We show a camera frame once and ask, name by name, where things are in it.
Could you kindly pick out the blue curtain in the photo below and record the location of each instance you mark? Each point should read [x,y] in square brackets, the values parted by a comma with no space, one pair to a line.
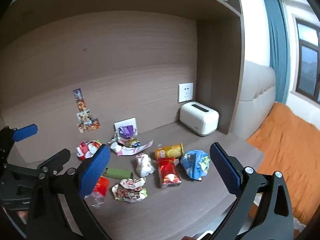
[277,50]

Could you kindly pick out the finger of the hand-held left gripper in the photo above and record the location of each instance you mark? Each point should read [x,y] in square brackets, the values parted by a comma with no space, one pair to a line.
[56,158]
[25,132]

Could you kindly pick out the white bed sheet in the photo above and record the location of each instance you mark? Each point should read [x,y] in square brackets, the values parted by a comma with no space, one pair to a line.
[298,223]

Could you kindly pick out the clear plastic film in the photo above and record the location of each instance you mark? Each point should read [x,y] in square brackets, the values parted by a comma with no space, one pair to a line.
[96,201]

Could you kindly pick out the red snack packet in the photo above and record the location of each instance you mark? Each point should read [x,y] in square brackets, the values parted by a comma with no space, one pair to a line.
[168,174]

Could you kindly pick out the dark framed window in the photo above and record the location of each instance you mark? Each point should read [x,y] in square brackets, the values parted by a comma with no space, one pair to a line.
[307,60]

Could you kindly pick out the colourful paper wrapper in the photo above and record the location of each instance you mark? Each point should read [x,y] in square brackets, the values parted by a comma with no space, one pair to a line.
[130,190]

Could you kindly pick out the white padded headboard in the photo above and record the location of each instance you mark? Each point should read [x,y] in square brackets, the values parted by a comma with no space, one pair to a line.
[257,85]

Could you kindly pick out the yellow orange snack bag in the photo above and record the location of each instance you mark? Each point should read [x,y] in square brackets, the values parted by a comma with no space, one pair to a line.
[168,151]

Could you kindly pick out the white and pink sock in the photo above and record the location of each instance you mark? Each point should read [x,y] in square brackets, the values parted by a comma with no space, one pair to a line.
[137,150]

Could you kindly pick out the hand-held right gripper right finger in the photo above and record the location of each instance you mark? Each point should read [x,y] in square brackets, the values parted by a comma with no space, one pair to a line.
[225,170]

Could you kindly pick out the colourful foil snack wrapper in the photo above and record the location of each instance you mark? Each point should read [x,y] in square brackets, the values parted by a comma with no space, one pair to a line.
[130,142]

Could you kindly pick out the colourful sticker strip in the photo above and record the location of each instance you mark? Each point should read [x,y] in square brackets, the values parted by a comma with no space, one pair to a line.
[83,116]

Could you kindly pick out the white toaster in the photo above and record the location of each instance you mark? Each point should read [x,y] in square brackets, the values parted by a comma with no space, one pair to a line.
[199,118]

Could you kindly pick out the purple wrapper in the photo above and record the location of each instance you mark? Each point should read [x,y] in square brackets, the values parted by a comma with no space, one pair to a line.
[127,131]

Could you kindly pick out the blue snack bag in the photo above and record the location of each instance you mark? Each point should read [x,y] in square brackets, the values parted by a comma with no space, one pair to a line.
[196,164]

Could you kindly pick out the orange blanket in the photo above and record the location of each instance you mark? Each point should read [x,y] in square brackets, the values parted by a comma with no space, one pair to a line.
[287,150]

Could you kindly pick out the small white pink bottle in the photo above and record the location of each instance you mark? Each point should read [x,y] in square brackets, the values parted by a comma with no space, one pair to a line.
[116,148]

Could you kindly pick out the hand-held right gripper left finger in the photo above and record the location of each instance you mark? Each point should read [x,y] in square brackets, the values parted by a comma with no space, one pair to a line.
[95,170]

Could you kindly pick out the white wall socket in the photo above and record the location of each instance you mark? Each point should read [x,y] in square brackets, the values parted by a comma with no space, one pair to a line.
[185,92]
[120,125]

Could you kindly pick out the red orange small packet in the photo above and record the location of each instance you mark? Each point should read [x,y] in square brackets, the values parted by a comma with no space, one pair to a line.
[102,187]

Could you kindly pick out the wooden desk hutch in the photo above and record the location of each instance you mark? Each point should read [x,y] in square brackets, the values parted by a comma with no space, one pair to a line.
[120,55]

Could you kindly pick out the red white wrapper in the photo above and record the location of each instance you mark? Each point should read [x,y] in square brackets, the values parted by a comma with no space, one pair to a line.
[87,150]

